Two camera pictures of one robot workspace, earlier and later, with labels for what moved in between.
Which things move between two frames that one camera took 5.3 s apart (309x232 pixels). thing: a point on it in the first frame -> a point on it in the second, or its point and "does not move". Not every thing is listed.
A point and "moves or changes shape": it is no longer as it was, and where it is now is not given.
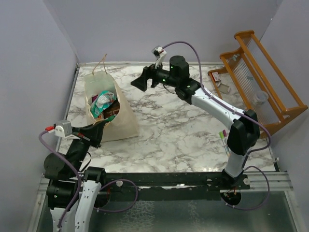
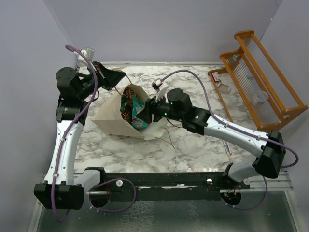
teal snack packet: x=100 y=102 -> x=138 y=105
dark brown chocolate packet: x=112 y=109 -> x=127 y=113
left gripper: x=93 y=132 -> x=109 y=78
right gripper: x=150 y=72 -> x=151 y=107
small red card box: x=216 y=76 does not move
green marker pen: x=222 y=136 does not move
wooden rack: x=260 y=86 does not move
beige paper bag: x=106 y=104 moves or changes shape
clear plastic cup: x=261 y=97 does not move
